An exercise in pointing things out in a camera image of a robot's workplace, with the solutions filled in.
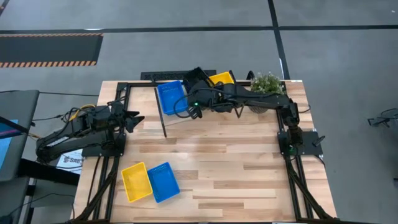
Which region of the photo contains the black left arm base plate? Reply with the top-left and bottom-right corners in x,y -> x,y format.
81,133 -> 127,158

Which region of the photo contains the black plastic basket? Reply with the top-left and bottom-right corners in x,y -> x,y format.
182,67 -> 215,93

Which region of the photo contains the blue screen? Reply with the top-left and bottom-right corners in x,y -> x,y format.
0,119 -> 19,170

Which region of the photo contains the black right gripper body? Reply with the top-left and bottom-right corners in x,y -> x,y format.
186,81 -> 219,110

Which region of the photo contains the yellow plastic basket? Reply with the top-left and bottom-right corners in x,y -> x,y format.
207,71 -> 235,86
120,161 -> 154,203

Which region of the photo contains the yellow cable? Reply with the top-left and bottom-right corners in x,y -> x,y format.
68,104 -> 96,122

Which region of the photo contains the grey desk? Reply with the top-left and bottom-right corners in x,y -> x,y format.
0,90 -> 40,183

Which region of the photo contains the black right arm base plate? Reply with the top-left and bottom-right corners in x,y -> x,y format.
277,130 -> 326,156

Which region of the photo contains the blue plastic basket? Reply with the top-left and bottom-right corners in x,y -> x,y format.
146,161 -> 181,204
155,80 -> 189,116

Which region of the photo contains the black chair base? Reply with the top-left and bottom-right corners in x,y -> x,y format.
367,108 -> 398,134

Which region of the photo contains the black perforated panel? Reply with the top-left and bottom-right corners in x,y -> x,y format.
140,70 -> 218,81

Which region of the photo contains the black desk crossbar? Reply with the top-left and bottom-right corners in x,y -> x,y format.
17,157 -> 81,187

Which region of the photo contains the white printed paper sheet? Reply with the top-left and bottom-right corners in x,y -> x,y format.
55,148 -> 85,175

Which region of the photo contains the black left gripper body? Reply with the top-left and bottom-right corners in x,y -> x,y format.
107,101 -> 131,134

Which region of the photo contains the black aluminium table frame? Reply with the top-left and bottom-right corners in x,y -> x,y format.
71,80 -> 340,224

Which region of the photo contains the potted green plant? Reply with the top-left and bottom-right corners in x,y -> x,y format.
248,71 -> 285,114

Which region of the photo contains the black hazard-striped floor mat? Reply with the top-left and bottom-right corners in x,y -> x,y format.
0,32 -> 104,68

